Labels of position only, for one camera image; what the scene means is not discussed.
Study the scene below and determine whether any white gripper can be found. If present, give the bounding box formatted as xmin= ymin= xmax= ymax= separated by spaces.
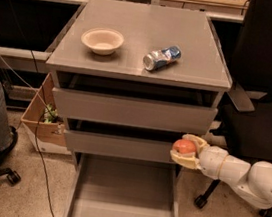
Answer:
xmin=170 ymin=134 xmax=229 ymax=179

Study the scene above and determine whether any red apple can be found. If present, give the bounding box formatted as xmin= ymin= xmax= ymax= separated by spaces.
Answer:
xmin=172 ymin=139 xmax=196 ymax=155

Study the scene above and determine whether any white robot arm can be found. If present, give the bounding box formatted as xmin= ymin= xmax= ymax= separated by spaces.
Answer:
xmin=170 ymin=134 xmax=272 ymax=210

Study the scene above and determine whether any grey top drawer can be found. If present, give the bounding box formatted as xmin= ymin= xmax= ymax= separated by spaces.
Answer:
xmin=48 ymin=70 xmax=222 ymax=140

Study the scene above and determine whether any grey drawer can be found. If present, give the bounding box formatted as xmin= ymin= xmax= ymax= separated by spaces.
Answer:
xmin=64 ymin=119 xmax=182 ymax=163
xmin=63 ymin=154 xmax=178 ymax=217
xmin=48 ymin=70 xmax=222 ymax=140

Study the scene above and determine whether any grey bottom drawer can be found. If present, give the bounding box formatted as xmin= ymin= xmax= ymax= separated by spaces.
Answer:
xmin=63 ymin=154 xmax=178 ymax=217

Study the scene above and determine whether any grey drawer cabinet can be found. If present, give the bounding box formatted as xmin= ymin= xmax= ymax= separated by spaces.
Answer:
xmin=24 ymin=0 xmax=243 ymax=217

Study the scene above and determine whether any grey middle drawer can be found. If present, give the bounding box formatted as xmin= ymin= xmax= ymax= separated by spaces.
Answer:
xmin=64 ymin=119 xmax=182 ymax=163

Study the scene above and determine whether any crushed blue soda can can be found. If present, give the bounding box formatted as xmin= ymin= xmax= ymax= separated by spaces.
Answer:
xmin=143 ymin=45 xmax=182 ymax=71

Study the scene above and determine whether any black office chair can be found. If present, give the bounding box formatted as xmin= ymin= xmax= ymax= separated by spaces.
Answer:
xmin=194 ymin=0 xmax=272 ymax=217

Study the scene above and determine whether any white paper bowl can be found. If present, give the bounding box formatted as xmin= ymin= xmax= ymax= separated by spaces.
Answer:
xmin=81 ymin=27 xmax=125 ymax=56

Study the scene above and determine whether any green item in box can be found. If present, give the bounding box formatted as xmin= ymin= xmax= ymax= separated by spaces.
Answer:
xmin=43 ymin=104 xmax=58 ymax=124

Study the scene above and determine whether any cardboard box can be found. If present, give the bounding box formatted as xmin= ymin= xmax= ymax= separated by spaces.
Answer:
xmin=21 ymin=74 xmax=69 ymax=155

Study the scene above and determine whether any black shoe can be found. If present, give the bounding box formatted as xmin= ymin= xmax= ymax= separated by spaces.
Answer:
xmin=0 ymin=126 xmax=18 ymax=166

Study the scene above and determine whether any black floor cable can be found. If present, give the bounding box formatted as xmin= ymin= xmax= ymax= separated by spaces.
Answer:
xmin=6 ymin=48 xmax=81 ymax=217

